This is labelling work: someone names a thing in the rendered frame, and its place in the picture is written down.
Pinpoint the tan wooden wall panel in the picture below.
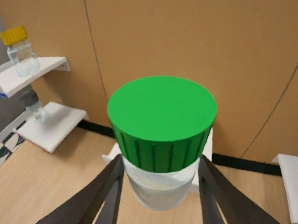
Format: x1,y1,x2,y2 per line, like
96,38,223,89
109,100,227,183
0,0,298,177

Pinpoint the white bottle with green cap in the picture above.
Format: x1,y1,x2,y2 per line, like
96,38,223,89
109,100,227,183
107,76,217,211

